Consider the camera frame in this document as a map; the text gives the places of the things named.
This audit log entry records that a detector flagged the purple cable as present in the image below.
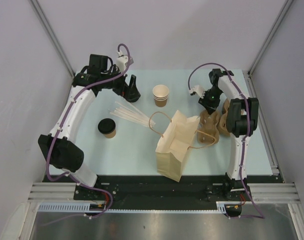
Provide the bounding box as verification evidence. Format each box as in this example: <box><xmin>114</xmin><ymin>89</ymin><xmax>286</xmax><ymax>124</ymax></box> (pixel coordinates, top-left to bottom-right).
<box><xmin>187</xmin><ymin>61</ymin><xmax>265</xmax><ymax>220</ymax></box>
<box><xmin>45</xmin><ymin>43</ymin><xmax>131</xmax><ymax>226</ymax></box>

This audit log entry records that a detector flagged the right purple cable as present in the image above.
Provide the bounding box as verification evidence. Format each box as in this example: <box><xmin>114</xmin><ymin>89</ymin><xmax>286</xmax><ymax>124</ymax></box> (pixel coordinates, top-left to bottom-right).
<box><xmin>187</xmin><ymin>61</ymin><xmax>265</xmax><ymax>220</ymax></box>

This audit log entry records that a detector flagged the paper-wrapped straw, middle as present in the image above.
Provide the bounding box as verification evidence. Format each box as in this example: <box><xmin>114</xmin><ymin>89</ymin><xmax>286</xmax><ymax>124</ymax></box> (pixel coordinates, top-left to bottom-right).
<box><xmin>114</xmin><ymin>107</ymin><xmax>155</xmax><ymax>127</ymax></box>

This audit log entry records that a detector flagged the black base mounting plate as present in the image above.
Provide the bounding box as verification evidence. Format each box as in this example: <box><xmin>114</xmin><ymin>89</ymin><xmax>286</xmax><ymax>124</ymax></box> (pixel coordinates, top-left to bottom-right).
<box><xmin>43</xmin><ymin>173</ymin><xmax>285</xmax><ymax>210</ymax></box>

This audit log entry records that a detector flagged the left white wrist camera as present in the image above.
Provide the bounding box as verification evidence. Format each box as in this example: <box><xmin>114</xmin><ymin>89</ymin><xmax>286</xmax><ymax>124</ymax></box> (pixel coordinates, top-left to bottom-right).
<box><xmin>116</xmin><ymin>50</ymin><xmax>134</xmax><ymax>72</ymax></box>

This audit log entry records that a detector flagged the white slotted cable duct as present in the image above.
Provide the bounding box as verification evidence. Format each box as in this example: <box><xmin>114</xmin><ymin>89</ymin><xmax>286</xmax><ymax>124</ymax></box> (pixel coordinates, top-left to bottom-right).
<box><xmin>38</xmin><ymin>202</ymin><xmax>232</xmax><ymax>214</ymax></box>

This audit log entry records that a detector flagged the brown paper cup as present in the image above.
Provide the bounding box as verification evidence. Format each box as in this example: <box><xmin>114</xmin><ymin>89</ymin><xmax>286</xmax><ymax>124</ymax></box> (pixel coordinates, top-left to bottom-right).
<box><xmin>104</xmin><ymin>129</ymin><xmax>116</xmax><ymax>139</ymax></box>

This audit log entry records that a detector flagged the paper-wrapped straw, upper bundle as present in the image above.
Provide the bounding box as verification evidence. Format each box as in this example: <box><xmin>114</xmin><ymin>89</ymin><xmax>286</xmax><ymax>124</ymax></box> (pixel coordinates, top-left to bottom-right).
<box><xmin>113</xmin><ymin>106</ymin><xmax>149</xmax><ymax>124</ymax></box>

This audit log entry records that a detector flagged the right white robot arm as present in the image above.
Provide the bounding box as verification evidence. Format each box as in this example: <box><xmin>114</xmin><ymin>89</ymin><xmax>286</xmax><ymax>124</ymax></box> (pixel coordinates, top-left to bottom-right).
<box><xmin>198</xmin><ymin>68</ymin><xmax>259</xmax><ymax>201</ymax></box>

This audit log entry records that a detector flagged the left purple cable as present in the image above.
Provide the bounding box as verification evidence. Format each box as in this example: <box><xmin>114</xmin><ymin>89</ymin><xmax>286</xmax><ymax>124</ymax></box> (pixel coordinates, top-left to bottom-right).
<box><xmin>45</xmin><ymin>43</ymin><xmax>131</xmax><ymax>226</ymax></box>

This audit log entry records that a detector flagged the brown pulp cup carrier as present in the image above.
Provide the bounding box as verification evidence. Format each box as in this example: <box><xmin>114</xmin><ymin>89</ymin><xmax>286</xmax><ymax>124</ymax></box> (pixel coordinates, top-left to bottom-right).
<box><xmin>217</xmin><ymin>99</ymin><xmax>230</xmax><ymax>137</ymax></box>
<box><xmin>197</xmin><ymin>110</ymin><xmax>220</xmax><ymax>146</ymax></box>

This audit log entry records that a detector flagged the beige paper takeout bag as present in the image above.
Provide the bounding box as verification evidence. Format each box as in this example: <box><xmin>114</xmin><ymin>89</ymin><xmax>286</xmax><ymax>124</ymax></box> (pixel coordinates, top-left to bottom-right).
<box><xmin>148</xmin><ymin>109</ymin><xmax>216</xmax><ymax>183</ymax></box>

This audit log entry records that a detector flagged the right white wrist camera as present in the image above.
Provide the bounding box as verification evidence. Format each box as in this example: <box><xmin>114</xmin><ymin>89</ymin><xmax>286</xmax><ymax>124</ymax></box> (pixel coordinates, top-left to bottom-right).
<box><xmin>189</xmin><ymin>85</ymin><xmax>205</xmax><ymax>99</ymax></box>

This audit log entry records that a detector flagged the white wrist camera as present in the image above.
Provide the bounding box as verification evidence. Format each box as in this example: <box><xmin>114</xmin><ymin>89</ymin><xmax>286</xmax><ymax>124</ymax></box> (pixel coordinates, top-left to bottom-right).
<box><xmin>116</xmin><ymin>50</ymin><xmax>134</xmax><ymax>72</ymax></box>
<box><xmin>189</xmin><ymin>85</ymin><xmax>205</xmax><ymax>99</ymax></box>

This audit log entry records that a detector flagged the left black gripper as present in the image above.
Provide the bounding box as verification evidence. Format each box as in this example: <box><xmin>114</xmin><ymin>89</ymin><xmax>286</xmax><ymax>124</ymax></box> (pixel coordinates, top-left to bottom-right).
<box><xmin>101</xmin><ymin>64</ymin><xmax>140</xmax><ymax>100</ymax></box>

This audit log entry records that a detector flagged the stack of brown paper cups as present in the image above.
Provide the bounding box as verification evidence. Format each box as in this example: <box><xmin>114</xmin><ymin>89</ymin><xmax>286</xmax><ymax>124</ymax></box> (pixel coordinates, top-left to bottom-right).
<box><xmin>152</xmin><ymin>84</ymin><xmax>169</xmax><ymax>107</ymax></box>

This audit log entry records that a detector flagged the paper-wrapped straw, separate long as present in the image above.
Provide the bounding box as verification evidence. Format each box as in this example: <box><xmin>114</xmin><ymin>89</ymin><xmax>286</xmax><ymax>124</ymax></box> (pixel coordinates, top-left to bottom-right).
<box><xmin>115</xmin><ymin>101</ymin><xmax>145</xmax><ymax>115</ymax></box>

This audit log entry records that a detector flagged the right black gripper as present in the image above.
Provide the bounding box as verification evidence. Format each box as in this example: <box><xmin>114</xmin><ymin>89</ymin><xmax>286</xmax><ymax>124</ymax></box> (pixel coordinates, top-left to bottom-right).
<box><xmin>198</xmin><ymin>86</ymin><xmax>223</xmax><ymax>115</ymax></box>

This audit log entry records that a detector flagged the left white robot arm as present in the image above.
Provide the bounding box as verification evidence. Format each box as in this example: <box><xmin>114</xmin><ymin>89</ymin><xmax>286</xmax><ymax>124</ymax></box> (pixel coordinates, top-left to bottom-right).
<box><xmin>38</xmin><ymin>51</ymin><xmax>141</xmax><ymax>200</ymax></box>

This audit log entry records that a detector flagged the black plastic cup lid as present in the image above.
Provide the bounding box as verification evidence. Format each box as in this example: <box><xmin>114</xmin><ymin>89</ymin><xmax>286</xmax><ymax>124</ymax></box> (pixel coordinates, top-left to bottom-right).
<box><xmin>98</xmin><ymin>118</ymin><xmax>116</xmax><ymax>135</ymax></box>

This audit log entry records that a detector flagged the aluminium frame rail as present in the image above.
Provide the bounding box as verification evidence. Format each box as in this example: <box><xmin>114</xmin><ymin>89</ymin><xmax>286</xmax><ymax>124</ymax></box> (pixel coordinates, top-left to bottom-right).
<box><xmin>28</xmin><ymin>182</ymin><xmax>300</xmax><ymax>204</ymax></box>

